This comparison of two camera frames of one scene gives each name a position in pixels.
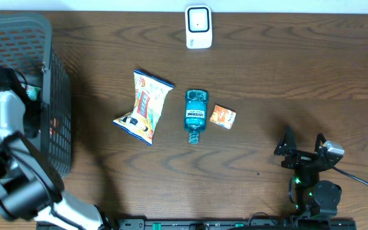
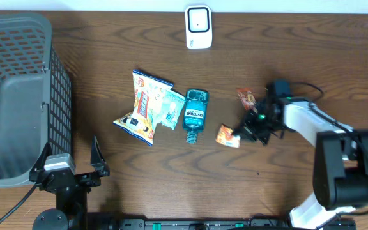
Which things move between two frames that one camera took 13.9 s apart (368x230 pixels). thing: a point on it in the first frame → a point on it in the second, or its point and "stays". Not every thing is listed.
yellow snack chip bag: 141,121 stays
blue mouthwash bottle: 195,113 stays
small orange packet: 223,116 → 225,137
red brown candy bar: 52,128 → 248,98
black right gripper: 300,157 → 246,132
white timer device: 199,27 stays
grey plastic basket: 23,41 stays
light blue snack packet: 32,92 → 172,105
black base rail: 237,224 stays
